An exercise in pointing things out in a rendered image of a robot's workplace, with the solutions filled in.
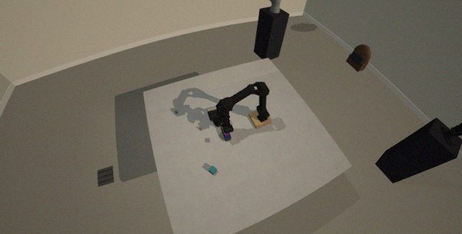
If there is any teal cube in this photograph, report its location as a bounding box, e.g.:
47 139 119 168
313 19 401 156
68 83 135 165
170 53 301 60
208 166 217 175

